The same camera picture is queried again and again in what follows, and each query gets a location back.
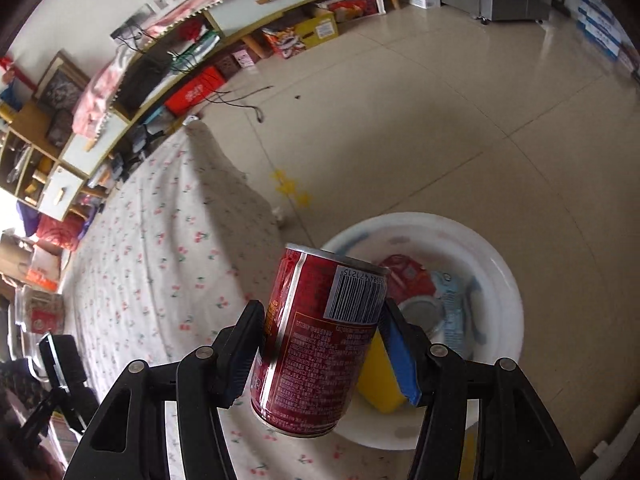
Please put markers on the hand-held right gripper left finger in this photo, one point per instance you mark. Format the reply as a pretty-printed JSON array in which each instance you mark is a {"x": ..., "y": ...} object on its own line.
[{"x": 240, "y": 360}]

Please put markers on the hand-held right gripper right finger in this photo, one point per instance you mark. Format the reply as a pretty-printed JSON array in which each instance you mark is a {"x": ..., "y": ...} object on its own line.
[{"x": 402, "y": 360}]

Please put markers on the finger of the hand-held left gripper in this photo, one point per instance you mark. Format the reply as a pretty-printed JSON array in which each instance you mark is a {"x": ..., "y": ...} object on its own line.
[{"x": 45, "y": 410}]

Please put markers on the yellow sponge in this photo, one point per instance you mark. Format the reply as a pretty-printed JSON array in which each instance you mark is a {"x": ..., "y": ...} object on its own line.
[{"x": 375, "y": 380}]

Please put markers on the red drink can with barcode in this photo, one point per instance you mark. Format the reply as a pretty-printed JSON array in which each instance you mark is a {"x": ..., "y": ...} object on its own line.
[{"x": 310, "y": 350}]

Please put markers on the light blue tissue packet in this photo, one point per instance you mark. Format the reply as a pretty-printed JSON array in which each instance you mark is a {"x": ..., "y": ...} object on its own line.
[{"x": 452, "y": 305}]

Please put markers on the white plastic basin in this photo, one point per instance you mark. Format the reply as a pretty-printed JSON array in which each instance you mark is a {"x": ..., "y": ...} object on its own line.
[{"x": 440, "y": 232}]

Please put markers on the plaid clothing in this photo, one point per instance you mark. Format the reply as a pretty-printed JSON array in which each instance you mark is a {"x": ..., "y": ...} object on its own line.
[{"x": 15, "y": 380}]

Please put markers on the clear jar of wooden sticks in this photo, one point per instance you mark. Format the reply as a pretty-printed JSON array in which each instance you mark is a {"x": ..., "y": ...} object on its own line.
[{"x": 30, "y": 305}]

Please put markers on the cherry print tablecloth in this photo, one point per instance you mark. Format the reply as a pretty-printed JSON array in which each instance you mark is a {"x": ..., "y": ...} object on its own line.
[{"x": 150, "y": 260}]

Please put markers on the red patterned bag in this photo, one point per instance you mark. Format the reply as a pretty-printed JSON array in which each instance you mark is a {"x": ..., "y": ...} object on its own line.
[{"x": 57, "y": 232}]

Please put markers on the purple cloth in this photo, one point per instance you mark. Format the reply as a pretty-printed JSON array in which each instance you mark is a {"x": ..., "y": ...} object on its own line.
[{"x": 26, "y": 217}]

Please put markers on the red gift box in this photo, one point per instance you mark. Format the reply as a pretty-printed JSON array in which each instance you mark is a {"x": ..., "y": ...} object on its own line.
[{"x": 195, "y": 91}]

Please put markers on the dark red patterned box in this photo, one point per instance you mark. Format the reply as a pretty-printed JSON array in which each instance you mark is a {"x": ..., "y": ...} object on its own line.
[{"x": 226, "y": 67}]

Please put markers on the long wooden tv cabinet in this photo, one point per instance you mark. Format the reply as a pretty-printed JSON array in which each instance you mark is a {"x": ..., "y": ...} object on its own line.
[{"x": 30, "y": 115}]

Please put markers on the black media player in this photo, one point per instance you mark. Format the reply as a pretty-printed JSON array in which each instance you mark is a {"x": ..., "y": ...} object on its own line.
[{"x": 142, "y": 80}]

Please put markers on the pink patterned box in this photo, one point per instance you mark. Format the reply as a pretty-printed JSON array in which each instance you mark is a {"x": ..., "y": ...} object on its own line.
[{"x": 245, "y": 59}]

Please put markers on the pink lace cloth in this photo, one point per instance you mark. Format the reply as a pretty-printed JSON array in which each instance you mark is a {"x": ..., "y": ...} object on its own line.
[{"x": 100, "y": 90}]

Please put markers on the green white plastic bag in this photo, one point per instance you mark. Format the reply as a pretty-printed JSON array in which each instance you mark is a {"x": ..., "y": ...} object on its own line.
[{"x": 195, "y": 50}]

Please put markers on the printed cardboard box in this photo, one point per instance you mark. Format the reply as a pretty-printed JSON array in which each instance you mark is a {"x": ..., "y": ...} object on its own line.
[{"x": 300, "y": 35}]

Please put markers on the red hanging ornament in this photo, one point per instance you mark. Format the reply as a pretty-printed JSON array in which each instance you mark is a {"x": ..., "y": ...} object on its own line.
[{"x": 15, "y": 75}]

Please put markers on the white storage crate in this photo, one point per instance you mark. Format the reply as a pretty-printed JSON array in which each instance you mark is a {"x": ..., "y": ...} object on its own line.
[{"x": 355, "y": 5}]

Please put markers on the blue white cartons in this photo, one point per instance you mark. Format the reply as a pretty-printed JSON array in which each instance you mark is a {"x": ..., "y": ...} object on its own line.
[{"x": 600, "y": 25}]

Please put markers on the wooden picture frame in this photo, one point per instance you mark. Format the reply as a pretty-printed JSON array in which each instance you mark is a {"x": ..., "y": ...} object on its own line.
[{"x": 62, "y": 87}]

